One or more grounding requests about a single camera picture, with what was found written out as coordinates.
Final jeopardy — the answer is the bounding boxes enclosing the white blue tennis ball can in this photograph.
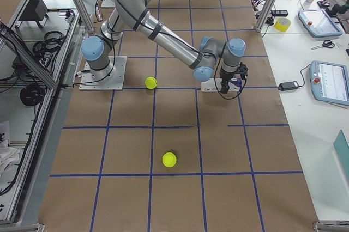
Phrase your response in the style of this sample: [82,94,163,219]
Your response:
[201,78,243,92]

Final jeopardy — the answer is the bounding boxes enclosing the tennis ball by near base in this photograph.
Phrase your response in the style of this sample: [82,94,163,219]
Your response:
[145,77,158,89]

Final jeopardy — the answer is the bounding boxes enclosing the tennis ball near front edge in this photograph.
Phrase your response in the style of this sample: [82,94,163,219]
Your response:
[162,152,177,168]

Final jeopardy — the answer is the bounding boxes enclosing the black power adapter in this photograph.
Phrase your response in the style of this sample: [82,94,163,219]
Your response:
[278,81,299,91]

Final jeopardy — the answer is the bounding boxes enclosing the yellow tape roll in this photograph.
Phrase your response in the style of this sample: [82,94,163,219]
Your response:
[274,17,291,32]

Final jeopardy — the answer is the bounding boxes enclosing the near blue teach pendant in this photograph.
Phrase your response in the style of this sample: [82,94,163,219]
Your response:
[309,60,348,106]

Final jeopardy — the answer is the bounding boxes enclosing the blue teach pendant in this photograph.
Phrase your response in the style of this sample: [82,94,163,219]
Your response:
[298,9,342,38]
[309,60,348,106]

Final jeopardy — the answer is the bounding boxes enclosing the far blue teach pendant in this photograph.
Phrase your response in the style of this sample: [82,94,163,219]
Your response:
[298,9,342,38]

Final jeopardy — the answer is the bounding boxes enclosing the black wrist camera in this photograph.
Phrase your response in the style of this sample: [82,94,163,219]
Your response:
[237,62,248,80]

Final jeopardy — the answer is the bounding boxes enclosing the black handled scissors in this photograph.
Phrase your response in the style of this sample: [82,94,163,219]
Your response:
[311,40,335,50]

